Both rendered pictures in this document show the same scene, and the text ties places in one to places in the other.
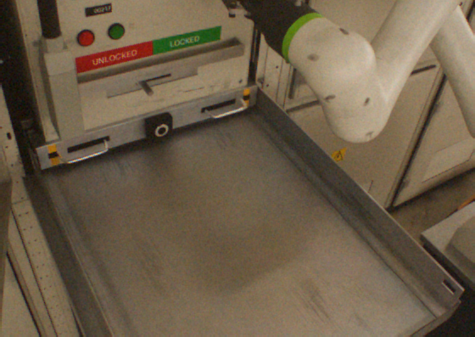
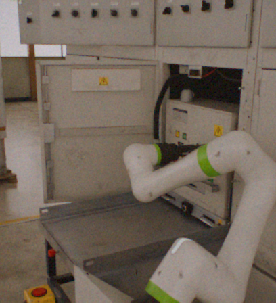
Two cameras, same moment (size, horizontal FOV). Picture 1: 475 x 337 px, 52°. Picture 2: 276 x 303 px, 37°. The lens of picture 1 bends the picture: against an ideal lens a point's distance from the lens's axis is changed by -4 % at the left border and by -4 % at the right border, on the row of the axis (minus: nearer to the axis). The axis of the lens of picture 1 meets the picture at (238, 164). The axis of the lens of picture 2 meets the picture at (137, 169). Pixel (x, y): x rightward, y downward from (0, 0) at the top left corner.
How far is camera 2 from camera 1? 1.90 m
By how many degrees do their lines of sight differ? 83
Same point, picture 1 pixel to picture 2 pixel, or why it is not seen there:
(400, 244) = (119, 258)
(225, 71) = (214, 202)
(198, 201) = (150, 224)
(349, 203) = (153, 255)
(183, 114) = (196, 210)
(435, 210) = not seen: outside the picture
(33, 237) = not seen: hidden behind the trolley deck
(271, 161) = not seen: hidden behind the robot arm
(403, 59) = (157, 173)
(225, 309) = (96, 228)
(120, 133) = (178, 201)
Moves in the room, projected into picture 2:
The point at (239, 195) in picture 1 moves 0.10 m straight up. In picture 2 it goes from (155, 232) to (155, 212)
